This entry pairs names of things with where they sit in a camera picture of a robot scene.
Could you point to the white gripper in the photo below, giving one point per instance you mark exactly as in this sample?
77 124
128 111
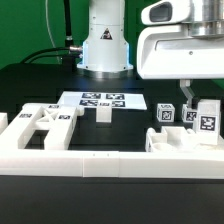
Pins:
183 39

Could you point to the white chair seat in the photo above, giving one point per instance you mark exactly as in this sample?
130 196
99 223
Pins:
177 139

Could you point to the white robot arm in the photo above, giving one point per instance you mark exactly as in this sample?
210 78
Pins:
105 51

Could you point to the white marker cube right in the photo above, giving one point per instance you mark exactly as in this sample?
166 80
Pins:
188 114

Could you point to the white marker cube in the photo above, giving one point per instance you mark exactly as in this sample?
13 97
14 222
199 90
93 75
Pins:
188 114
165 112

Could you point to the white marker cube left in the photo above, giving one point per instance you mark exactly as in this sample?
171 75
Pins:
165 112

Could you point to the white block at left edge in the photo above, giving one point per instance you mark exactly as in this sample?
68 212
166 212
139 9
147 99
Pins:
3 121

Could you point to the white U-shaped fence frame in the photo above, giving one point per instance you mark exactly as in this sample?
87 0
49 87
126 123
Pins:
34 160

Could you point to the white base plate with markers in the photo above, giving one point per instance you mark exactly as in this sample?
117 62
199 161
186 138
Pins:
91 99

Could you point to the white chair back frame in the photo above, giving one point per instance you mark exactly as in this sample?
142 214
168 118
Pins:
58 120

